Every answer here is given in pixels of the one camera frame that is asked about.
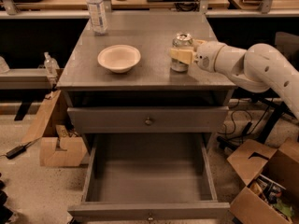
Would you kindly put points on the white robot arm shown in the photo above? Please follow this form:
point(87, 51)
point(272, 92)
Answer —
point(257, 69)

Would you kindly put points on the closed grey upper drawer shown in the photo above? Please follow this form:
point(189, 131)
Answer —
point(147, 119)

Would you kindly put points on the open grey bottom drawer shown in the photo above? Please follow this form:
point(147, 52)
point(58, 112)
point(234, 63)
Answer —
point(148, 176)

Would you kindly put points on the grey wooden drawer cabinet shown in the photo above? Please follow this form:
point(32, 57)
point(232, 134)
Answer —
point(151, 83)

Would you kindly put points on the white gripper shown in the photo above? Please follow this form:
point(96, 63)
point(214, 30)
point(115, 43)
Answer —
point(208, 56)

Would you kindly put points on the small clear bottle on shelf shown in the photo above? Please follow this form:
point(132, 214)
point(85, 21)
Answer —
point(51, 65)

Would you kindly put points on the open cardboard box with items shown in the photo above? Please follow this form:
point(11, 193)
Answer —
point(271, 183)

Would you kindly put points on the cardboard box left of cabinet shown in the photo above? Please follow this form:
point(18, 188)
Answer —
point(59, 147)

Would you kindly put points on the black power adapter on floor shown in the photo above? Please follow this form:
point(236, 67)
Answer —
point(14, 152)

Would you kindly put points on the silver green soda can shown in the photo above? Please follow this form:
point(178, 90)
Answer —
point(181, 41)

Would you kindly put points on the white ceramic bowl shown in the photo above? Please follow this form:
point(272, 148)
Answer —
point(119, 58)

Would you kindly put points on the clear plastic water bottle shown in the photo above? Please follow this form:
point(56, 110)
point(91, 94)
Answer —
point(98, 17)

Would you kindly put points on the black stand with dark base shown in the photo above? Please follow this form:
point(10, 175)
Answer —
point(288, 45)

